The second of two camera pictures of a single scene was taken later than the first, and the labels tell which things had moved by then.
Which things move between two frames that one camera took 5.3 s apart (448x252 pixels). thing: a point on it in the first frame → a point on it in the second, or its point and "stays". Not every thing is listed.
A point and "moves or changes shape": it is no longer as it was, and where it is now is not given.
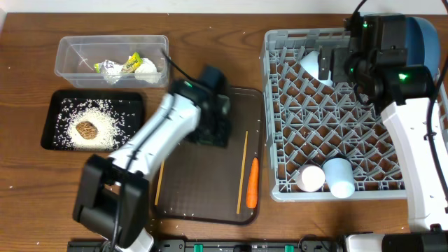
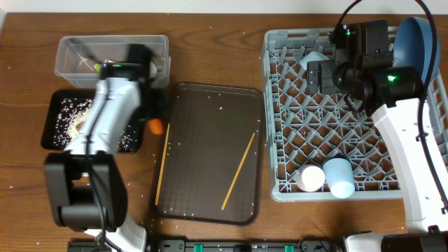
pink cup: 311,178 stays
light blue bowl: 310,62 stays
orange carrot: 253,189 moves or changes shape
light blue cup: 340,176 stays
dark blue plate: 422,44 stays
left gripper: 222,139 → 162,106
